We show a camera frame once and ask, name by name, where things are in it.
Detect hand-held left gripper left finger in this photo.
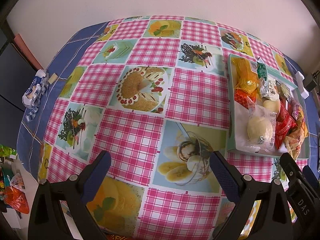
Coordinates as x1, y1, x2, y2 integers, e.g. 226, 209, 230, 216
27, 150, 112, 240

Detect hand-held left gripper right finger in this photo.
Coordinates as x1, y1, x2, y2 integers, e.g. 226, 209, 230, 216
209, 151, 293, 240

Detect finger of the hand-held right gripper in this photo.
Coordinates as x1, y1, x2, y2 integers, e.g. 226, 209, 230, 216
302, 165, 320, 190
279, 152, 320, 224

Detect cream orange swiss roll packet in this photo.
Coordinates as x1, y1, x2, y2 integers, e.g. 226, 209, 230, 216
285, 120, 309, 160

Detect red gold-print snack packet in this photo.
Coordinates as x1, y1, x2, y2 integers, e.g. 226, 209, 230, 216
275, 120, 297, 150

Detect teal shallow cardboard box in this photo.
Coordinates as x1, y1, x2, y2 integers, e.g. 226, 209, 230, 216
226, 54, 310, 159

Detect clear bun packet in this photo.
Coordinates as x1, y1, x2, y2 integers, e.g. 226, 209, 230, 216
246, 105, 277, 153

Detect red clear snack packet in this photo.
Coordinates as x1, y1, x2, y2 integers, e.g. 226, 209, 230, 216
277, 102, 297, 125

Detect clear round pastry packet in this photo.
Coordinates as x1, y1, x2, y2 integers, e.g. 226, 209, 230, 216
262, 97, 280, 115

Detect white packet black characters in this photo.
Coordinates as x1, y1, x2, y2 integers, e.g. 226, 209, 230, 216
262, 79, 280, 98

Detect yellow orange snack packet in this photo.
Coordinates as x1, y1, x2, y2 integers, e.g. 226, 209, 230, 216
231, 57, 260, 93

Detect green snack packet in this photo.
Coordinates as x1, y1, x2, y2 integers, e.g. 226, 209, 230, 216
256, 61, 268, 79

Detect printed checkered tablecloth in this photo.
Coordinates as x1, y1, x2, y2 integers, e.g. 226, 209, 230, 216
16, 15, 320, 240

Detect white plastic bag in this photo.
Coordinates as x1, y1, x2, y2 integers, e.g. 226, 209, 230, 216
7, 172, 25, 189

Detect orange red plastic bag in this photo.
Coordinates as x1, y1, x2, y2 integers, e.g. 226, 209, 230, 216
2, 186, 30, 214

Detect black charger adapter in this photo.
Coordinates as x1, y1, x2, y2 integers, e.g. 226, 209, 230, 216
304, 76, 319, 90

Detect green plastic bag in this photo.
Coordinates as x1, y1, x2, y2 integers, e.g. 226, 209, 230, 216
0, 144, 18, 158

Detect crumpled blue white wrapper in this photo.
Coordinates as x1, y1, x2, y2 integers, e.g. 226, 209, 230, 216
22, 69, 49, 109

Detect dark furniture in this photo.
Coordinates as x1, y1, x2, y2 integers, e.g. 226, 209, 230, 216
0, 42, 40, 145

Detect salmon pink board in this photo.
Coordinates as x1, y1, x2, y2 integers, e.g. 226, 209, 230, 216
14, 34, 44, 70

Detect black metal frame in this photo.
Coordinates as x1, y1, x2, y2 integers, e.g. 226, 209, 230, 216
0, 20, 15, 43

